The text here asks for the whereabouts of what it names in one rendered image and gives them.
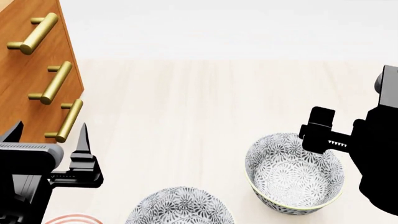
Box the slim brass drawer handle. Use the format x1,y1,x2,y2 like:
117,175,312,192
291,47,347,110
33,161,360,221
44,98,84,144

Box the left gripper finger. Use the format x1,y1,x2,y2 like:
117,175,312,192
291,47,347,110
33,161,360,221
0,120,25,144
70,122,101,170

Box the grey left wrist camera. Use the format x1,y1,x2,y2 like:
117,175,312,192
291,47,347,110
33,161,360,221
0,142,65,174

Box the medium brass drawer handle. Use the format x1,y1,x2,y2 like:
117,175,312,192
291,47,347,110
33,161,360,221
27,60,73,106

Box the white plate red rings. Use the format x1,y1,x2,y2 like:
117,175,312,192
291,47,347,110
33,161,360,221
43,213,104,224

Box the black white patterned bowl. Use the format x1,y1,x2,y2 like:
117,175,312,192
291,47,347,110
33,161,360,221
244,132,346,209
124,185,235,224

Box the wooden drawer cabinet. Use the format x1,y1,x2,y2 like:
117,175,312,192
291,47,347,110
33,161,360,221
0,0,85,150

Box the large brass drawer handle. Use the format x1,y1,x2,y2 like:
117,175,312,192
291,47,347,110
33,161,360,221
6,12,60,56

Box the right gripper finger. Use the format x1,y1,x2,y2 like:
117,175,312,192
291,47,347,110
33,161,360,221
299,106,336,155

